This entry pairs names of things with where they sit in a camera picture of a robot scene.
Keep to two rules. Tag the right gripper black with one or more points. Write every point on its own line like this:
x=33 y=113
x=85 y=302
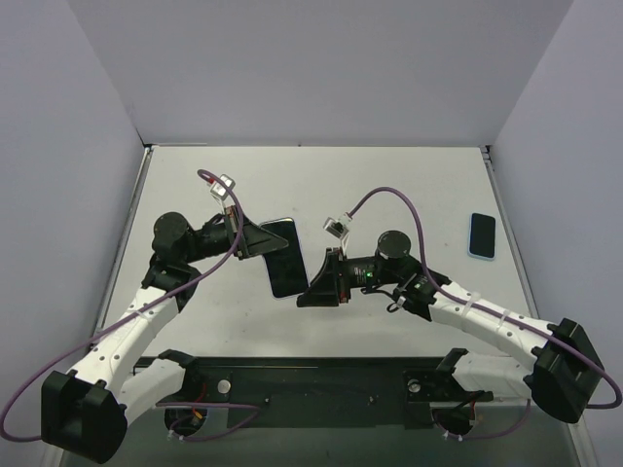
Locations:
x=334 y=274

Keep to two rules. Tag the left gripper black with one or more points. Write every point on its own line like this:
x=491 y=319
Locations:
x=239 y=238

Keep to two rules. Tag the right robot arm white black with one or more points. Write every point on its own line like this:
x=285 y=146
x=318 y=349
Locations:
x=554 y=365

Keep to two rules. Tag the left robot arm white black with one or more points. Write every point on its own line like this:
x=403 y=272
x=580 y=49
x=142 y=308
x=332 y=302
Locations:
x=83 y=410

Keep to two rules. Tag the phone in blue case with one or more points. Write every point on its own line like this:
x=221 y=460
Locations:
x=481 y=237

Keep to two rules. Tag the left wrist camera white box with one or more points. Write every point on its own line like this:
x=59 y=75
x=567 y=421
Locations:
x=219 y=190

